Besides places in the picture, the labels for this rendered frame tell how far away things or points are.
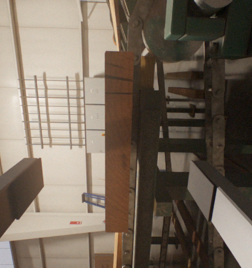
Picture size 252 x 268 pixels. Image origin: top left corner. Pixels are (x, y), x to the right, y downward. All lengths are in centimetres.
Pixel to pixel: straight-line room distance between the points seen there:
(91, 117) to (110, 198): 589
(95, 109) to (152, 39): 562
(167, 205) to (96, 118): 567
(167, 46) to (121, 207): 35
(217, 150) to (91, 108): 565
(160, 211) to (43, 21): 691
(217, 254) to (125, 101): 61
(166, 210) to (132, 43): 38
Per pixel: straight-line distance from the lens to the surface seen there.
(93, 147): 636
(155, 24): 47
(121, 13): 169
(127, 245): 63
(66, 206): 844
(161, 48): 46
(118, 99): 19
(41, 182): 17
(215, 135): 51
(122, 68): 19
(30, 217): 890
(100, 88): 595
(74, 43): 678
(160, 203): 48
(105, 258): 970
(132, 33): 44
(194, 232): 246
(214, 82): 48
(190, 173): 16
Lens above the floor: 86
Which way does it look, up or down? 1 degrees down
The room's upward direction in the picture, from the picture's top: 89 degrees counter-clockwise
